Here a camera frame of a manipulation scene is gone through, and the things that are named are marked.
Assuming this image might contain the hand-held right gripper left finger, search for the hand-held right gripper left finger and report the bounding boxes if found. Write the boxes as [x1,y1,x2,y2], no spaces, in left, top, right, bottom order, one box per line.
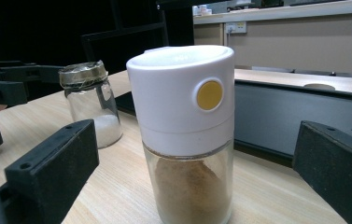
[4,119,101,224]

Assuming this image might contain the white wall socket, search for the white wall socket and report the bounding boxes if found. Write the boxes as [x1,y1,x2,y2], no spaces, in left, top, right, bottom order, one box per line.
[224,21,247,35]

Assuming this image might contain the small white containers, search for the small white containers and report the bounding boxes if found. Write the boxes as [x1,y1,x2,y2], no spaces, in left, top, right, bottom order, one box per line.
[194,4,214,17]

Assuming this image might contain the glass jar of white powder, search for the glass jar of white powder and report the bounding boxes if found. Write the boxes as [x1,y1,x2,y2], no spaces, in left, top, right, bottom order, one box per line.
[58,60,124,149]

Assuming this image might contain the white-lidded jar of brown powder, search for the white-lidded jar of brown powder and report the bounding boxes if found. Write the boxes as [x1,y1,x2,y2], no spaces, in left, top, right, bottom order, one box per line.
[125,44,236,224]

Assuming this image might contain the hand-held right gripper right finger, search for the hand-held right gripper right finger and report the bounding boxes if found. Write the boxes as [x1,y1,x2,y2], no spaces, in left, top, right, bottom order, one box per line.
[291,120,352,224]

